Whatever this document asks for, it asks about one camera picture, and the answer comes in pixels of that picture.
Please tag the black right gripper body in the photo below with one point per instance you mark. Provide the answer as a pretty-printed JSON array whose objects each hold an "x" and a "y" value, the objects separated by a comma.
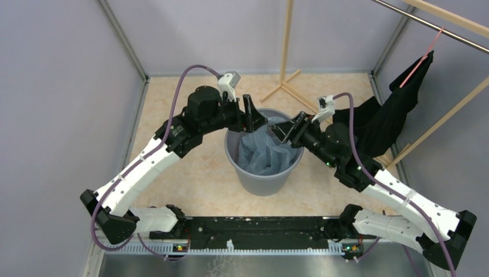
[{"x": 308, "y": 131}]

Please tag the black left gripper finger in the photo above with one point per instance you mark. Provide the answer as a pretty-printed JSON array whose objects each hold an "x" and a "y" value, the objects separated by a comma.
[
  {"x": 256, "y": 123},
  {"x": 250, "y": 110}
]

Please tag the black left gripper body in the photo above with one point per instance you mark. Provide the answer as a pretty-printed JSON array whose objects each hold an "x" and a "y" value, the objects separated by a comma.
[{"x": 232, "y": 118}]

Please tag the blue plastic trash bag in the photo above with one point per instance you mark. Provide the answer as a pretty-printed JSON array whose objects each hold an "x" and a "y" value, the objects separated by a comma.
[{"x": 262, "y": 153}]

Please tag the grey round trash bin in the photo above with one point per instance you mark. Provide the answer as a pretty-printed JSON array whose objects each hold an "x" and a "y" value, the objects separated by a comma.
[{"x": 255, "y": 184}]

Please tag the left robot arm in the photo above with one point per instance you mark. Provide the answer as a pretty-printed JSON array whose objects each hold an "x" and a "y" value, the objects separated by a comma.
[{"x": 207, "y": 111}]

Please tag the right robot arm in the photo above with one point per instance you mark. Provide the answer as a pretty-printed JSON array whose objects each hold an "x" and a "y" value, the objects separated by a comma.
[{"x": 438, "y": 233}]

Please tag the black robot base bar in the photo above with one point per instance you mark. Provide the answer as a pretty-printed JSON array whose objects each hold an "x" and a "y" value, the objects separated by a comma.
[{"x": 259, "y": 233}]

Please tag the black hanging t-shirt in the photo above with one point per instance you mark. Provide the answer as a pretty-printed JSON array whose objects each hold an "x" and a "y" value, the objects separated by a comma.
[{"x": 376, "y": 126}]

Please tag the pink clothes hanger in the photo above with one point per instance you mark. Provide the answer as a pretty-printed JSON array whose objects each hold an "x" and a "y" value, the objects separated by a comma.
[{"x": 417, "y": 64}]

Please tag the wooden clothes rack frame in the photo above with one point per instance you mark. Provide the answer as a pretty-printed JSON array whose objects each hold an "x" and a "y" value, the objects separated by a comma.
[{"x": 360, "y": 42}]

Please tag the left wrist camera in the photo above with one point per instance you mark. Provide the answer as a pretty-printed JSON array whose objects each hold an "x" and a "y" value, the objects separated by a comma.
[{"x": 226, "y": 85}]

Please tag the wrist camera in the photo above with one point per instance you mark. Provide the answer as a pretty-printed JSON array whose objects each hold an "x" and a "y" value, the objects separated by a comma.
[
  {"x": 226, "y": 85},
  {"x": 326, "y": 108}
]

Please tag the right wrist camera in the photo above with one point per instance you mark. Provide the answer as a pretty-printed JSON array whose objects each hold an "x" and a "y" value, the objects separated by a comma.
[{"x": 326, "y": 108}]

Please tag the metal hanging rail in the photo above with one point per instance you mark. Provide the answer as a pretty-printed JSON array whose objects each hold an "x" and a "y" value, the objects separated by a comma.
[{"x": 430, "y": 25}]

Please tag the white slotted cable duct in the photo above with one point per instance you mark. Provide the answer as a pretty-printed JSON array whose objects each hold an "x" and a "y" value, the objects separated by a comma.
[{"x": 177, "y": 247}]

